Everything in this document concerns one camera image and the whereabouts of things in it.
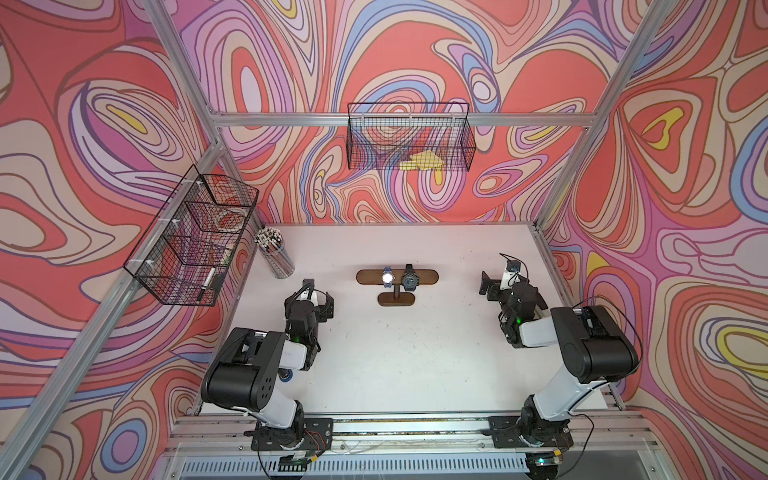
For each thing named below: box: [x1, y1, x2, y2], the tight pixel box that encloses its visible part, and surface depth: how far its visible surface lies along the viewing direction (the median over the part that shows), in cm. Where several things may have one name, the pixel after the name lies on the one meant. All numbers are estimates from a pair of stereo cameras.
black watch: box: [401, 263, 420, 291], surface depth 86 cm
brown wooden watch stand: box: [356, 269, 439, 307], surface depth 88 cm
